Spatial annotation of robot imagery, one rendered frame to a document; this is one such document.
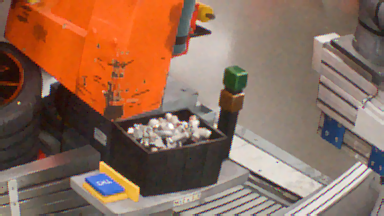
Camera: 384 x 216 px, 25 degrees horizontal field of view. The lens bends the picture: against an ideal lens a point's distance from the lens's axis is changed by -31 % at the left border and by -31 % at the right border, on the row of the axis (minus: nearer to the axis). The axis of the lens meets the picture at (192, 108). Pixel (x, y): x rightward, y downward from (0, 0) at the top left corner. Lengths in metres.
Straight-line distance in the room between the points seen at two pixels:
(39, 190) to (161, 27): 0.52
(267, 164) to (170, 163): 1.07
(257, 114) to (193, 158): 1.50
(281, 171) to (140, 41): 1.05
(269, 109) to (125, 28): 1.58
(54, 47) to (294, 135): 1.38
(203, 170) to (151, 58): 0.26
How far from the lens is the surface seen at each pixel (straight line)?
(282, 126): 3.84
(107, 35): 2.46
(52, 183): 2.55
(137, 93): 2.52
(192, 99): 3.41
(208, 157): 2.43
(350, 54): 2.42
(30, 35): 2.78
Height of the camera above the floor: 1.65
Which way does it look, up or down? 25 degrees down
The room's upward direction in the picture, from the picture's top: 10 degrees clockwise
